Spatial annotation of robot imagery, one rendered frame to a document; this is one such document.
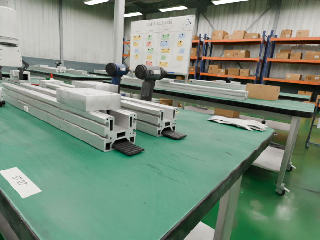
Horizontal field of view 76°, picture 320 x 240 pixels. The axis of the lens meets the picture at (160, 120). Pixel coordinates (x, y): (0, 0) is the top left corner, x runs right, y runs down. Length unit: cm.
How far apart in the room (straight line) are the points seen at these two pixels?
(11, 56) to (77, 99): 73
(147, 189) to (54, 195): 14
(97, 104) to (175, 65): 340
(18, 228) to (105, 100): 33
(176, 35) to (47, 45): 1020
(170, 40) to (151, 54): 50
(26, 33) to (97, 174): 1270
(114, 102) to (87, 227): 36
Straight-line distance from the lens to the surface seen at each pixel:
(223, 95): 211
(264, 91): 247
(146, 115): 64
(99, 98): 55
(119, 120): 55
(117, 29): 962
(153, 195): 35
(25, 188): 40
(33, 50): 1305
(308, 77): 997
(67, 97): 61
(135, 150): 49
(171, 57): 396
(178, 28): 396
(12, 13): 125
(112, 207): 33
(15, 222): 36
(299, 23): 1121
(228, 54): 1071
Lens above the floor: 98
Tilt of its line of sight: 13 degrees down
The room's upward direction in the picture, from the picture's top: 5 degrees clockwise
